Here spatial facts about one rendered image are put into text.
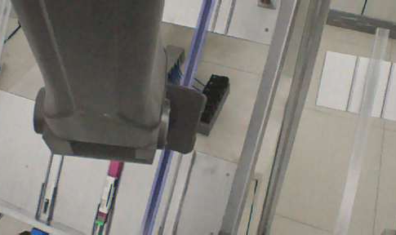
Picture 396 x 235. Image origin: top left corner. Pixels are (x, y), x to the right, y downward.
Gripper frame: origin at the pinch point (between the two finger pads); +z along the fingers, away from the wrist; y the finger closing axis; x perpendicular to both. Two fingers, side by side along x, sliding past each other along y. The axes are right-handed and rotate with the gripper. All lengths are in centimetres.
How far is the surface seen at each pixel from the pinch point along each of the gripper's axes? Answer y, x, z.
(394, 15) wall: -45, -67, 192
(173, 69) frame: 21, -5, 53
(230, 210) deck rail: -8.8, 12.5, 9.2
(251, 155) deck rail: -9.4, 3.9, 9.1
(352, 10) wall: -23, -65, 194
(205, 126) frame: 5.8, 5.3, 41.5
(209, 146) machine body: 3.6, 9.6, 41.7
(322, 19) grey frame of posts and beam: -12.9, -22.4, 34.7
